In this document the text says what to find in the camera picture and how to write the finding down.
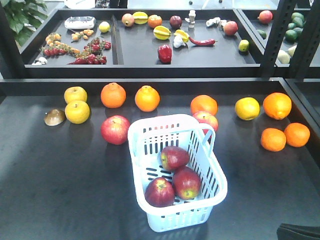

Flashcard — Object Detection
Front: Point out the small white bottle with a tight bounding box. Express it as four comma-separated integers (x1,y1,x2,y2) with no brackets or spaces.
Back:
185,9,196,29

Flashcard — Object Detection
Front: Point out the orange back left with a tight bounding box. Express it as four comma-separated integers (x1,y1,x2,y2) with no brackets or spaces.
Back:
100,82,127,109

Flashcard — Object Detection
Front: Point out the orange back right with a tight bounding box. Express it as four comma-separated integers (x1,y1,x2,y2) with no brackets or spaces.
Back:
134,85,161,112

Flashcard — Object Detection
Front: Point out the yellow lemon upper shelf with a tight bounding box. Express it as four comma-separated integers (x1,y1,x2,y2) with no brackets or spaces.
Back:
98,21,111,33

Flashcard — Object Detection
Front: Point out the white electronic scale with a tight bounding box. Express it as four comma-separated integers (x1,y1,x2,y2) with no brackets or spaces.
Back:
64,16,96,30

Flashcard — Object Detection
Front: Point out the red apple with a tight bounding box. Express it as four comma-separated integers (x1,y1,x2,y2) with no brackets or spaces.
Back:
192,110,219,132
160,146,189,171
100,115,131,145
144,177,175,208
172,166,201,200

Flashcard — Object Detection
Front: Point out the orange cherry tomato cluster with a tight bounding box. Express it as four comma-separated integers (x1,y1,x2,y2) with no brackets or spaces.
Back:
45,29,95,47

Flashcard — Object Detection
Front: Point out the potted green plant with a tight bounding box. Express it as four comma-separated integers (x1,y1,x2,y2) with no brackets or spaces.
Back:
0,0,48,47

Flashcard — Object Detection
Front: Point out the light blue plastic basket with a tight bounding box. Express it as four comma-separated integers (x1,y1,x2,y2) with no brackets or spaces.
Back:
127,114,228,232

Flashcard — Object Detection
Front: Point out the red fruit right tray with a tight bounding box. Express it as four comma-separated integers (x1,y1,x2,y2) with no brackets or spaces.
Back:
257,10,273,24

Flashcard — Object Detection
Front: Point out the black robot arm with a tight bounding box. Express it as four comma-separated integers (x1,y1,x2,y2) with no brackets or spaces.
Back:
276,223,320,240

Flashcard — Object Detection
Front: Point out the yellow apple back rear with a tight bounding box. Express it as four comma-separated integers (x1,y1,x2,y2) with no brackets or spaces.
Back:
63,86,88,104

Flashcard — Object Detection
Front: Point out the small orange right front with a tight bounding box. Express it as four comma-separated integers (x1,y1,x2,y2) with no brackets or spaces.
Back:
284,122,311,148

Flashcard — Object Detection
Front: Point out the red chili pepper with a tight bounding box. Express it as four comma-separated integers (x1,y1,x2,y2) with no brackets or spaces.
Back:
188,37,216,47

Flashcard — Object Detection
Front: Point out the small orange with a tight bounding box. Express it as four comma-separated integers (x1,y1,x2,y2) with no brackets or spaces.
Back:
284,122,311,148
260,128,287,152

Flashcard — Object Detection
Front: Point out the orange behind center apple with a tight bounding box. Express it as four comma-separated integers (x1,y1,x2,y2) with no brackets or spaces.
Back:
190,94,218,116

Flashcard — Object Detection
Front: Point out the green avocado pile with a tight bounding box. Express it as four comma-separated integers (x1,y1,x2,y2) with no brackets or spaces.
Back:
284,12,305,43

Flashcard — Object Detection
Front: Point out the orange near right edge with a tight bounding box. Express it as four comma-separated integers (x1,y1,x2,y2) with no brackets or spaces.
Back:
262,92,292,120

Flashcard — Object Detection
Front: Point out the black upper display shelf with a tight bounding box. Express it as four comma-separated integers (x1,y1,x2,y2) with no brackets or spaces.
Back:
0,0,320,80

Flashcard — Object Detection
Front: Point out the black wood display table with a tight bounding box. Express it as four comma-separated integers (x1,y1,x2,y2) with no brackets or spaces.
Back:
0,78,320,240

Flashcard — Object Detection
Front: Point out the small orange right middle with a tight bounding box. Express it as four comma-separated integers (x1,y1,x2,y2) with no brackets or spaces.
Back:
260,128,287,152

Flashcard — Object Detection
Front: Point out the brown shell mushroom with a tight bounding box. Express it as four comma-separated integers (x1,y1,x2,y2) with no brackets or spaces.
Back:
43,108,66,127

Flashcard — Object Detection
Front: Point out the red peach upper shelf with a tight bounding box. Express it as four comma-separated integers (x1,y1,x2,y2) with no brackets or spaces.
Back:
223,21,238,36

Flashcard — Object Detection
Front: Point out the red bell pepper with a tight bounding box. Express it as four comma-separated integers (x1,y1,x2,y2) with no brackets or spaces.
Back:
157,44,172,64

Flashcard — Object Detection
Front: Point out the red cherry tomato vine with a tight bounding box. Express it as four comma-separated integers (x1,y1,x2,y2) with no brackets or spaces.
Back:
40,37,112,65

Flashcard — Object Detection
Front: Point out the yellow pear apple right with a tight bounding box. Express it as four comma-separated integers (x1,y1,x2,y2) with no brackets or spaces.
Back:
234,97,260,121

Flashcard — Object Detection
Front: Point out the yellow apple back front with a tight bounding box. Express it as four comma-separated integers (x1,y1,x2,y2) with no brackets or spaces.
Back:
64,100,90,124

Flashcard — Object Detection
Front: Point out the orange persimmon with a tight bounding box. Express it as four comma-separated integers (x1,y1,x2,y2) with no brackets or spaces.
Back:
147,14,163,29

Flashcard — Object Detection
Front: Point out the yellow starfruit rear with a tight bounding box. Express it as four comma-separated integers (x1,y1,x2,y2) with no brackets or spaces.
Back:
132,11,149,25

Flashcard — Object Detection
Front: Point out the small yellow starfruit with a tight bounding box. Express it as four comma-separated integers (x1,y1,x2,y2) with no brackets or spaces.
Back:
174,29,190,43

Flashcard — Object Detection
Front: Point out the small green yellow fruit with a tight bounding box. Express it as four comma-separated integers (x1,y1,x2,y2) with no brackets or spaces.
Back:
238,39,250,53

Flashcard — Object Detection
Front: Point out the white garlic bulb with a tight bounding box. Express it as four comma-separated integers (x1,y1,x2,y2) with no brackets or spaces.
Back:
173,35,186,49

